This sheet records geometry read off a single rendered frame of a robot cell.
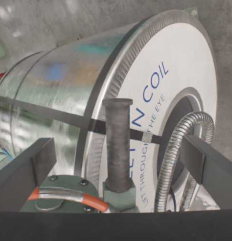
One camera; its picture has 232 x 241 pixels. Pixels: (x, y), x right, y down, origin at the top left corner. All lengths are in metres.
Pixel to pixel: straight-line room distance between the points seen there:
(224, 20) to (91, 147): 1.21
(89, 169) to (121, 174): 0.19
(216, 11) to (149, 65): 0.91
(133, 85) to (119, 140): 0.29
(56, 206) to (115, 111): 0.16
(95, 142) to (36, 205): 0.20
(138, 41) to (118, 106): 0.33
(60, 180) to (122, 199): 0.12
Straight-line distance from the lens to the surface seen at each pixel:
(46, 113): 0.62
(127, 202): 0.29
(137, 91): 0.51
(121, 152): 0.23
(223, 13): 1.39
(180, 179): 1.08
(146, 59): 0.55
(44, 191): 0.21
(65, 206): 0.28
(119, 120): 0.22
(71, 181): 0.32
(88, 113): 0.43
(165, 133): 1.23
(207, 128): 0.31
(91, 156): 0.43
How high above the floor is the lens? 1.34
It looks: 31 degrees down
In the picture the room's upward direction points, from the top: 133 degrees counter-clockwise
